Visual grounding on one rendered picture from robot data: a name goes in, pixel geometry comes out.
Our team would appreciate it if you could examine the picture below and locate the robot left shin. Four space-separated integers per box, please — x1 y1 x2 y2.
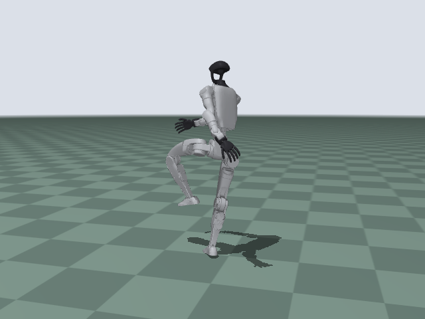
165 156 193 199

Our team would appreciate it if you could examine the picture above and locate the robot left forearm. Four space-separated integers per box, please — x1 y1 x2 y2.
203 110 224 140

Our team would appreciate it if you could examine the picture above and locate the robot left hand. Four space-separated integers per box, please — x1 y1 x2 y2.
215 137 240 163

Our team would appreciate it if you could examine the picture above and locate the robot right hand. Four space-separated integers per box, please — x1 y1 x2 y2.
175 118 200 134

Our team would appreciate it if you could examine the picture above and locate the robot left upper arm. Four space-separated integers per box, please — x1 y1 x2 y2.
199 86 215 117

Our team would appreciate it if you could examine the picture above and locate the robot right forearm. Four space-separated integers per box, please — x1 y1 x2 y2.
194 118 207 126

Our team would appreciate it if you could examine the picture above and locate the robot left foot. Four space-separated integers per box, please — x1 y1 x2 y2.
178 195 200 206

